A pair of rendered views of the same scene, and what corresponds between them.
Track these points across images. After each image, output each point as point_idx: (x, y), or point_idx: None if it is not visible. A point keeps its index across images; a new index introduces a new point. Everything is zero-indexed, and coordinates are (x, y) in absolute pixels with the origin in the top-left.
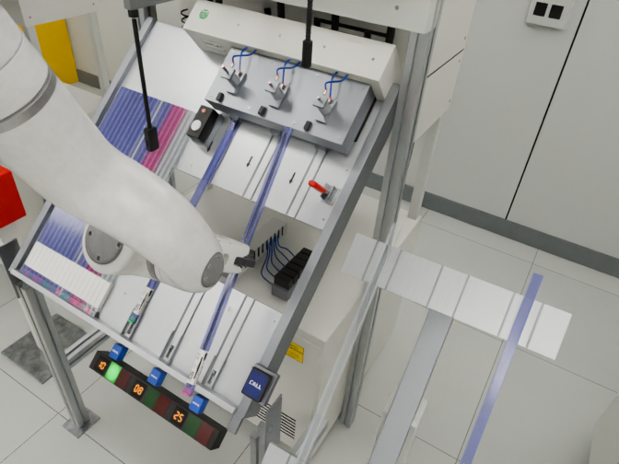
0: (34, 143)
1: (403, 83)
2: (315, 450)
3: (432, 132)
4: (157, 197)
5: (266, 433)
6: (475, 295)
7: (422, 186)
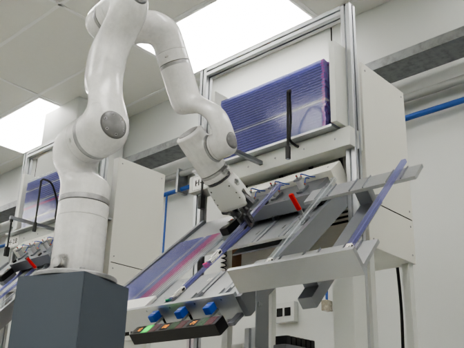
0: (181, 70)
1: (348, 177)
2: None
3: (407, 281)
4: (214, 103)
5: (256, 304)
6: (374, 179)
7: (412, 331)
